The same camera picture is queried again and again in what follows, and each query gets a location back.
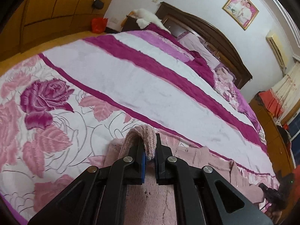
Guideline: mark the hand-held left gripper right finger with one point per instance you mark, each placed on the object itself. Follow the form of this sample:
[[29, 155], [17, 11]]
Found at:
[[157, 168]]

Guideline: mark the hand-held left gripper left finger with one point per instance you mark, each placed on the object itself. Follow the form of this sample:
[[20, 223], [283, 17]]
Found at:
[[143, 168]]

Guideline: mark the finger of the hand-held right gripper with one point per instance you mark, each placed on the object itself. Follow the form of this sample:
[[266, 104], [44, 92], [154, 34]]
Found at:
[[269, 192]]

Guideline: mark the pink knit cardigan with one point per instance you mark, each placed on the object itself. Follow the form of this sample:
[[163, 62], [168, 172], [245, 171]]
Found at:
[[150, 206]]

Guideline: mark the pile of dark clothes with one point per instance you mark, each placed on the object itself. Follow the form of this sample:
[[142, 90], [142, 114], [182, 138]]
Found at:
[[282, 133]]

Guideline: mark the long wooden cabinet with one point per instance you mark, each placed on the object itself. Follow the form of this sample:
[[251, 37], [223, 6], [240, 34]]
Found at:
[[269, 133]]

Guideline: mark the window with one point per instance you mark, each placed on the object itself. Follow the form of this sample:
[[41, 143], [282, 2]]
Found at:
[[295, 129]]

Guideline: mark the orange cloth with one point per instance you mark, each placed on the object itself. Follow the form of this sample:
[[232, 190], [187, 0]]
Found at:
[[269, 103]]

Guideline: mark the floral striped bed blanket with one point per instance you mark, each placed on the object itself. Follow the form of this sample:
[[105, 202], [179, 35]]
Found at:
[[117, 75]]

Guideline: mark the cream patterned curtain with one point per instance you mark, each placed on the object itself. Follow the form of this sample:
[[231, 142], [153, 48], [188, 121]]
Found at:
[[288, 86]]

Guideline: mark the pink pillow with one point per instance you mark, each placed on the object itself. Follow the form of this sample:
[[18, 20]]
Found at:
[[199, 46]]

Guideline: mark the dark wooden headboard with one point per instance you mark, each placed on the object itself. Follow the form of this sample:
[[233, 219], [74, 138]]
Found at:
[[211, 35]]

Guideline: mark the dark wooden nightstand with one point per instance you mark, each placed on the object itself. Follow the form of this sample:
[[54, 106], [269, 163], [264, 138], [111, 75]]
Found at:
[[129, 23]]

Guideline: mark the red plastic bag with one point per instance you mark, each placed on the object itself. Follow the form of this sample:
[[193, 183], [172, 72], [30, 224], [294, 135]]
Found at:
[[98, 24]]

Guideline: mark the white plush toy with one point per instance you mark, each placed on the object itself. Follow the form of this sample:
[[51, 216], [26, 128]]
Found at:
[[145, 16]]

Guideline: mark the wooden wardrobe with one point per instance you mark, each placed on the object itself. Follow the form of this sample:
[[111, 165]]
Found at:
[[58, 4]]

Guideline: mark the wall air conditioner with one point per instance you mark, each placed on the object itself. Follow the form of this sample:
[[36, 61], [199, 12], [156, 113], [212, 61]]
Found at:
[[276, 49]]

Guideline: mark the framed wall picture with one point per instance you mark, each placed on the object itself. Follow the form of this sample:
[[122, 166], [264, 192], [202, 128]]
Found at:
[[240, 9]]

